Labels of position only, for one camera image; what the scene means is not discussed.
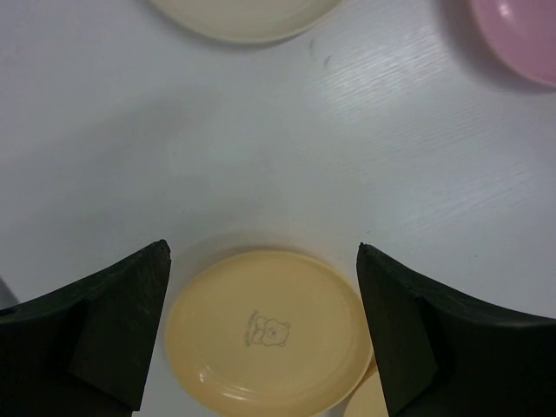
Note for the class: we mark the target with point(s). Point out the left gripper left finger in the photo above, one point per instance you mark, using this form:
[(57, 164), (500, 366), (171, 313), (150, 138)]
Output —
[(85, 349)]

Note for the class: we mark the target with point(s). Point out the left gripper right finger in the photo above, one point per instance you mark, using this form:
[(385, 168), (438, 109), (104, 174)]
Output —
[(441, 352)]

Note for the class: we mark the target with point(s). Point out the yellow plastic plate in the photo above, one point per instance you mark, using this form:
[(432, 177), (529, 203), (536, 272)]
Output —
[(268, 333), (368, 398)]

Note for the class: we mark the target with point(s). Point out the pink plastic plate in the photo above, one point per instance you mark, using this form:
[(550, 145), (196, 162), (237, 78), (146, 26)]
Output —
[(521, 34)]

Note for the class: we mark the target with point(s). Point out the cream plastic plate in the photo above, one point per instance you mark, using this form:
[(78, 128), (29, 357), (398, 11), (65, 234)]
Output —
[(247, 21)]

